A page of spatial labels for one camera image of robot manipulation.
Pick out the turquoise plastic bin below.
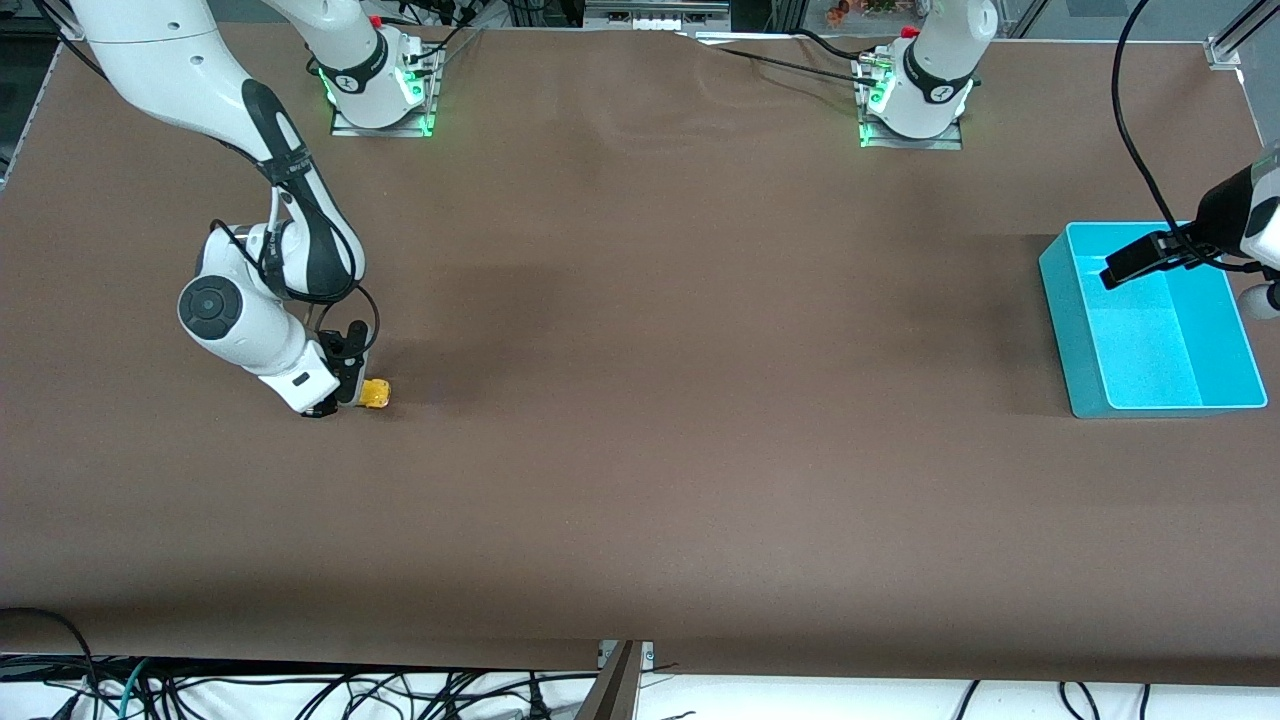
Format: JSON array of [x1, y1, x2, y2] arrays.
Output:
[[1038, 222, 1269, 419]]

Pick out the brown table cover mat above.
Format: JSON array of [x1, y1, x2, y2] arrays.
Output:
[[0, 18, 1280, 686]]

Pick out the grey metal equipment box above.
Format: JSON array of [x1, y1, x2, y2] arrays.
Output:
[[585, 0, 731, 31]]

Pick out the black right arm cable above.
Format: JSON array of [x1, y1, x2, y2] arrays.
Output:
[[208, 185, 381, 353]]

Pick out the aluminium frame profile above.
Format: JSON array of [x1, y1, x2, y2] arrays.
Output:
[[1205, 0, 1280, 71]]

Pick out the black looped floor cable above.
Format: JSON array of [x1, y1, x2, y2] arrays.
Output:
[[0, 607, 101, 720]]

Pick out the teal floor cable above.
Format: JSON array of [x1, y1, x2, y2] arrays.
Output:
[[118, 658, 151, 720]]

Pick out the black base cable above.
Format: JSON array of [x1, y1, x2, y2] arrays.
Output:
[[418, 18, 488, 63]]

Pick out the short black table cable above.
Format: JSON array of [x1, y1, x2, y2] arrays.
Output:
[[795, 28, 876, 63]]

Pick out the dark metal post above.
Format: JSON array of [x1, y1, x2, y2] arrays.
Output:
[[575, 640, 643, 720]]

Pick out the long black table cable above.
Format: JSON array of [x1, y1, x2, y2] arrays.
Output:
[[690, 40, 881, 83]]

